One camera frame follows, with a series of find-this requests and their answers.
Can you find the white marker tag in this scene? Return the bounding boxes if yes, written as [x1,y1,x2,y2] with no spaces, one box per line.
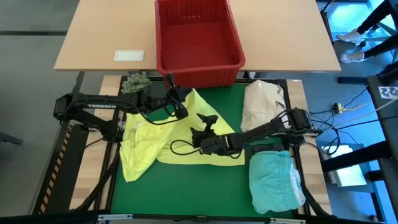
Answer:
[377,86,398,100]

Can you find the white rectangular label plate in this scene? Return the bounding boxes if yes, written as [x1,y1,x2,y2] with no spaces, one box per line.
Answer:
[113,49,146,62]

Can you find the red plastic laundry bin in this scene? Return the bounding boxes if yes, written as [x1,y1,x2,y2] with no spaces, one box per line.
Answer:
[154,0,246,91]

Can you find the black aluminium table frame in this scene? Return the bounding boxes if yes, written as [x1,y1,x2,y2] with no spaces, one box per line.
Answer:
[0,74,333,224]

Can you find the green table mat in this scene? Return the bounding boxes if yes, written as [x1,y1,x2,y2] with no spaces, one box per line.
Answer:
[110,81,295,218]

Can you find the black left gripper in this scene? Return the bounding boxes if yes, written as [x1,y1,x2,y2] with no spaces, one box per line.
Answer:
[146,73,193,121]

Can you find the silver metal bracket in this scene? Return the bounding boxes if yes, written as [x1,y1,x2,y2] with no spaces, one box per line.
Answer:
[98,213,134,222]
[269,217,307,224]

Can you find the black side table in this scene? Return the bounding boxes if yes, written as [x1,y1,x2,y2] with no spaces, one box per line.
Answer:
[366,60,398,224]

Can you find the yellow garment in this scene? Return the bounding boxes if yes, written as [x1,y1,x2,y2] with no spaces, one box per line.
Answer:
[119,88,246,183]

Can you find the pale green spiky plant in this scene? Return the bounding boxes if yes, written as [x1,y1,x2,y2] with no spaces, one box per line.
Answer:
[121,73,153,95]

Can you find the black desk foot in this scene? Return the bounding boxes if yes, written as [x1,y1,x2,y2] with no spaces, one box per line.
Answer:
[319,0,336,47]

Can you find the black metal beam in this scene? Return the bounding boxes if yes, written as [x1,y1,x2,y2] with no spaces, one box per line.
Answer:
[320,140,393,173]

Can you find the grey chair base leg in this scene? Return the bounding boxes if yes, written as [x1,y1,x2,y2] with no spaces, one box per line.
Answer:
[0,131,24,146]

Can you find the light wooden desk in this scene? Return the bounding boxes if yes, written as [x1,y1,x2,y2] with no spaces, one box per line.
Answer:
[53,0,342,73]

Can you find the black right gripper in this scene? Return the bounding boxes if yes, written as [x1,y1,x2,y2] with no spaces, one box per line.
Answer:
[189,113,233,157]

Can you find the cream white garment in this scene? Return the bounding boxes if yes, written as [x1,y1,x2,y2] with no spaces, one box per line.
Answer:
[239,80,289,133]

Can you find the white box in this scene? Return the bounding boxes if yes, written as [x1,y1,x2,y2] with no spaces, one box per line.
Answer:
[320,144,368,188]

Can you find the pale teal white garment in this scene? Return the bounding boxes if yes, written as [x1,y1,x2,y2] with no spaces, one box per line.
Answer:
[248,150,307,215]

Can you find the person's leg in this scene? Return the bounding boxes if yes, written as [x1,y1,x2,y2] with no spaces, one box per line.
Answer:
[356,0,398,35]
[363,33,398,60]

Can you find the white sneaker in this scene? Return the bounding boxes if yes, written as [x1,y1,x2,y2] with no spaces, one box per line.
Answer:
[336,28,364,45]
[339,51,366,65]

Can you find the black camera cable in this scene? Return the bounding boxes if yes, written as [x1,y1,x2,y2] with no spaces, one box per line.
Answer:
[169,139,203,157]

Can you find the black hazard striped platform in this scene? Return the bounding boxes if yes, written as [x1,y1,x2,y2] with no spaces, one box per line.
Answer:
[32,124,91,216]

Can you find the dark grey garment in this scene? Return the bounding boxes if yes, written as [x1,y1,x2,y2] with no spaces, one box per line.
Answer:
[251,143,286,156]

